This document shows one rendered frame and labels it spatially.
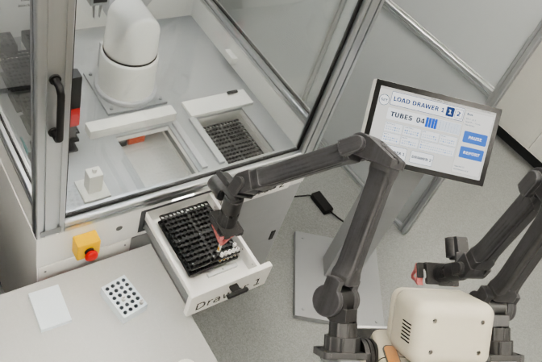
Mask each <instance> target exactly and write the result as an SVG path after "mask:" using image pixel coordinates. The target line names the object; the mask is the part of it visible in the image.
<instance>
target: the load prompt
mask: <svg viewBox="0 0 542 362"><path fill-rule="evenodd" d="M390 105H393V106H400V107H403V108H407V109H410V110H416V111H420V112H423V113H427V114H433V115H436V116H440V117H444V118H447V119H453V120H456V121H461V122H462V121H463V118H464V114H465V108H461V107H458V106H452V105H449V104H445V103H442V102H436V101H432V100H428V99H425V98H419V97H416V96H412V95H409V94H403V93H399V92H395V91H393V92H392V95H391V99H390Z"/></svg>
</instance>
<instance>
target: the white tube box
mask: <svg viewBox="0 0 542 362"><path fill-rule="evenodd" d="M100 294H101V296H102V298H103V299H104V300H105V302H106V303H107V304H108V306H109V307H110V308H111V309H112V310H113V312H114V313H115V315H116V316H117V317H118V319H119V320H120V322H121V323H122V324H124V323H126V322H128V321H130V320H131V319H133V318H134V317H136V316H137V315H139V314H141V313H143V312H145V311H146V309H147V306H148V304H147V302H146V301H145V300H144V299H143V298H142V296H141V295H140V294H139V292H138V291H137V290H136V288H135V287H134V286H133V285H132V283H131V282H130V281H129V280H128V279H127V277H126V276H125V275H123V276H121V277H119V278H118V279H116V280H114V281H112V282H110V283H109V284H107V285H104V286H103V287H102V288H101V291H100ZM122 296H125V297H126V300H125V302H122ZM140 299H143V300H144V304H143V305H140Z"/></svg>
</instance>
